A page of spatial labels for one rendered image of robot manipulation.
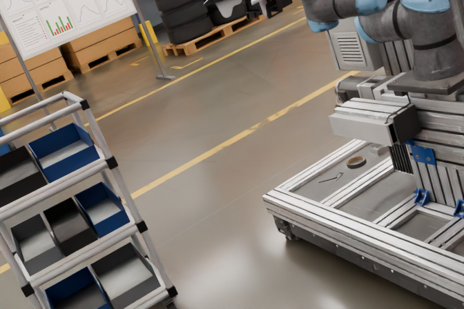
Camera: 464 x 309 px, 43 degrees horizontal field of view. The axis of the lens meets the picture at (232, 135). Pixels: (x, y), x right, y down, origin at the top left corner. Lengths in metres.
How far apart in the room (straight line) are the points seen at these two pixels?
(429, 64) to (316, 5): 0.37
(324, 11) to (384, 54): 0.63
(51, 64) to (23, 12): 3.56
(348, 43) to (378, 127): 0.47
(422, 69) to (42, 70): 8.84
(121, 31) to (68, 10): 3.79
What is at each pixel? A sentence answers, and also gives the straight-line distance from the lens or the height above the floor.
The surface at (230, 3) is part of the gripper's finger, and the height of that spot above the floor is 1.22.
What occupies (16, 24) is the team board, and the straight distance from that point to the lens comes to 6.67.
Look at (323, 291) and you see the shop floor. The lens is 2.37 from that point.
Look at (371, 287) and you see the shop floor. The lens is 2.32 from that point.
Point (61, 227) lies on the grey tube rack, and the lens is 2.50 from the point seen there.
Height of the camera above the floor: 1.38
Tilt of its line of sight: 19 degrees down
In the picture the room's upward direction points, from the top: 21 degrees counter-clockwise
